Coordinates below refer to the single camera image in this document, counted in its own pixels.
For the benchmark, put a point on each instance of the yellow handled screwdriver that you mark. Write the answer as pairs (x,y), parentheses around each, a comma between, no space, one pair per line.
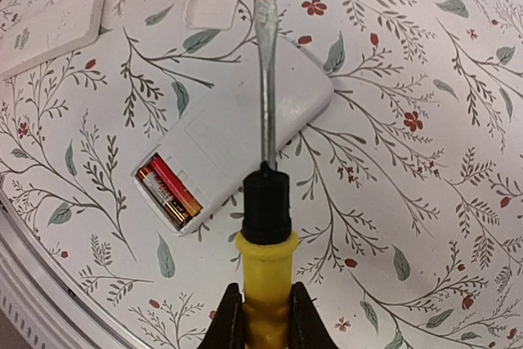
(266,241)

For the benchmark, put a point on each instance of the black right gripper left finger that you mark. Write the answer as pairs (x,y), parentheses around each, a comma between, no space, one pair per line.
(227,329)

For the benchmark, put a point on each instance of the white remote with green logo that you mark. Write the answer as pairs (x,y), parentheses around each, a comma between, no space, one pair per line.
(65,26)

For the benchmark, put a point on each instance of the white remote control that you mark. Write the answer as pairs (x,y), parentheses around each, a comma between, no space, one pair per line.
(216,143)

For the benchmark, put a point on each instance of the white battery cover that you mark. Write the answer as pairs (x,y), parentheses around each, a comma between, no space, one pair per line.
(210,14)

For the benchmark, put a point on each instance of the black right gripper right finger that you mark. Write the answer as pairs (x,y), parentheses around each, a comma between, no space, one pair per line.
(306,328)

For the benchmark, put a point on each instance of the floral patterned table mat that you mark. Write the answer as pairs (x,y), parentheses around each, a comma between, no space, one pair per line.
(406,193)

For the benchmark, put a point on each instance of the front aluminium rail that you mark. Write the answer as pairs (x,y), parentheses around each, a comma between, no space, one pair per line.
(44,304)

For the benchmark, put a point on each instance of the red gold battery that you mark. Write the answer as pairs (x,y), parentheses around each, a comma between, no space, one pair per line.
(176,186)

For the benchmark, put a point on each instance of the gold black battery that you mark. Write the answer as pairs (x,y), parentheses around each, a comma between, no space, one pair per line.
(163,197)

